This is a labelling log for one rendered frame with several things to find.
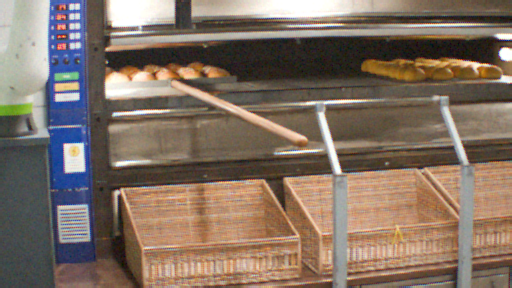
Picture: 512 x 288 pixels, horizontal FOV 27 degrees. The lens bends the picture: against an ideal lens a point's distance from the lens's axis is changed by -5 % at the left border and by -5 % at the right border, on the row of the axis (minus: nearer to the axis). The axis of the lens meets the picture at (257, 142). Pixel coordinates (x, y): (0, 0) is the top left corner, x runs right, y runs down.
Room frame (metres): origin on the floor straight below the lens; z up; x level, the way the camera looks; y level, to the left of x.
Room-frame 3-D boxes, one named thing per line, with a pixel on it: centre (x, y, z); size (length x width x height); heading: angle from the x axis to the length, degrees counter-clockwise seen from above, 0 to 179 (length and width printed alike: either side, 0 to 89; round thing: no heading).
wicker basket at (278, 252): (3.89, 0.19, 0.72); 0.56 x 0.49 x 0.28; 104
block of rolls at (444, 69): (4.87, -0.77, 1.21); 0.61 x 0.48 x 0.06; 14
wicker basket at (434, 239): (4.05, -0.42, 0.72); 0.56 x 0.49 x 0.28; 104
